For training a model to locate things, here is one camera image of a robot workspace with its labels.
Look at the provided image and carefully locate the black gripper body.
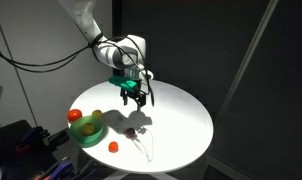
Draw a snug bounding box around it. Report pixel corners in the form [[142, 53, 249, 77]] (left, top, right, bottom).
[[120, 88, 147, 105]]

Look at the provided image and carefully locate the dark plum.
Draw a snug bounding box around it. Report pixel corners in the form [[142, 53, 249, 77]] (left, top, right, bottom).
[[124, 127, 137, 139]]

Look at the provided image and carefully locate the green plastic bowl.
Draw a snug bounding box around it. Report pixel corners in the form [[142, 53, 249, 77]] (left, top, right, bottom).
[[69, 115, 106, 148]]

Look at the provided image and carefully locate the small yellow fruit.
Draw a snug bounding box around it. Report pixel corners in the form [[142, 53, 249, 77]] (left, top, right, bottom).
[[91, 109, 104, 120]]

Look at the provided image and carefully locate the red strawberry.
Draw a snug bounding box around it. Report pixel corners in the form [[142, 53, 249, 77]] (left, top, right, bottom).
[[107, 141, 120, 154]]

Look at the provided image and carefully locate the red tomato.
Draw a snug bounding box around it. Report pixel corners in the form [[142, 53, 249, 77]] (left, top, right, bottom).
[[66, 108, 83, 123]]

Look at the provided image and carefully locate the purple clamp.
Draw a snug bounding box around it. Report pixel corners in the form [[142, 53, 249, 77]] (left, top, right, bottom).
[[40, 158, 75, 180]]

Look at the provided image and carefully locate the grey diagonal metal pole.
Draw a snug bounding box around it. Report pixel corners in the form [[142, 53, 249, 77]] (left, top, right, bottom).
[[212, 0, 280, 124]]

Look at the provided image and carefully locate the black equipment box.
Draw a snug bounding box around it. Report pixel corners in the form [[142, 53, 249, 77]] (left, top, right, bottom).
[[0, 119, 72, 180]]

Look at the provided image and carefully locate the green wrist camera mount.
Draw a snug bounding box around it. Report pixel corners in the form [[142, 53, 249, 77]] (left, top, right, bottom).
[[108, 75, 141, 93]]

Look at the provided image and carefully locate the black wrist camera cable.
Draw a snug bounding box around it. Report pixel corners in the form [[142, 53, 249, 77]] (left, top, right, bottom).
[[104, 34, 156, 108]]

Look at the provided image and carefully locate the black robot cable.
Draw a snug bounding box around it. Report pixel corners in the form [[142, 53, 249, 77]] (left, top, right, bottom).
[[0, 38, 94, 68], [0, 46, 92, 74]]

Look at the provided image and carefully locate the blue clamp with red handle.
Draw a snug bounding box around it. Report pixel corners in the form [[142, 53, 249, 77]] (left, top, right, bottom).
[[15, 125, 51, 154]]

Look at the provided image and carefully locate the thin dark wall cable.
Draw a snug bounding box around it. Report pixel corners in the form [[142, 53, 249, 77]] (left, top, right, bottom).
[[0, 0, 39, 128]]

